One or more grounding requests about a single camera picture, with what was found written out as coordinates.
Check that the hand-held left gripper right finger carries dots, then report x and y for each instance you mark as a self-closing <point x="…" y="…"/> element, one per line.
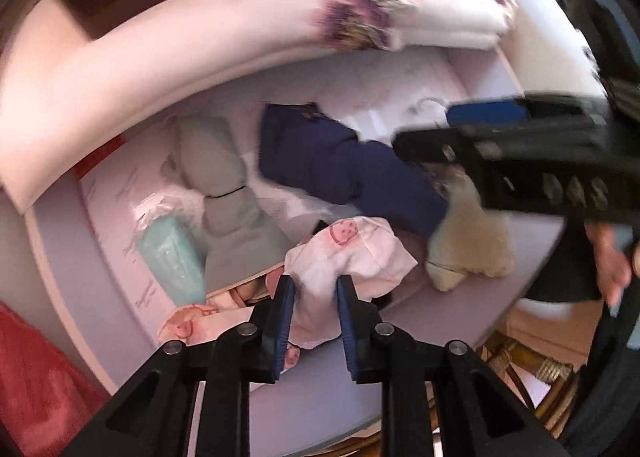
<point x="350" y="327"/>

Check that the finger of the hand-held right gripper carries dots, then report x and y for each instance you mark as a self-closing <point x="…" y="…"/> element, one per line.
<point x="450" y="147"/>
<point x="485" y="114"/>

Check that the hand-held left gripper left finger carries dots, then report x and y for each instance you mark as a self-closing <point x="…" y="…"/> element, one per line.
<point x="280" y="317"/>

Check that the white pink-printed cloth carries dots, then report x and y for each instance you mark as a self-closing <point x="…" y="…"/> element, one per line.
<point x="200" y="319"/>
<point x="350" y="247"/>

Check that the pale green knit sock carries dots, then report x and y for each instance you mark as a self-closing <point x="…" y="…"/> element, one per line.
<point x="470" y="247"/>

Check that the grey sock pair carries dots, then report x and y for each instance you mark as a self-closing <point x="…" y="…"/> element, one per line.
<point x="225" y="217"/>

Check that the turquoise fuzzy sock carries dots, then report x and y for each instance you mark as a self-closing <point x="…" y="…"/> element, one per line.
<point x="170" y="257"/>

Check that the navy blue socks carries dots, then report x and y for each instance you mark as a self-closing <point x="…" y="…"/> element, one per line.
<point x="325" y="162"/>

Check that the person's right hand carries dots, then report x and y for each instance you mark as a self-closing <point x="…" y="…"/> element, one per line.
<point x="607" y="257"/>

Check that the rattan chair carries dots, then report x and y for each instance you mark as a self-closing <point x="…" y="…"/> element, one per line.
<point x="550" y="367"/>

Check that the person's dark pants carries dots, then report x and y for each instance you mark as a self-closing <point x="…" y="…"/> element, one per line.
<point x="610" y="412"/>

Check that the clear plastic bag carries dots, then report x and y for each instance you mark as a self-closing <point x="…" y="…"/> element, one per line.
<point x="160" y="202"/>

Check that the red blanket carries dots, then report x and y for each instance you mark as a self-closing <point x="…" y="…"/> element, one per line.
<point x="35" y="387"/>

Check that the white floral embroidered cloth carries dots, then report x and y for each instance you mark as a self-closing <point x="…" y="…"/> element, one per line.
<point x="200" y="62"/>

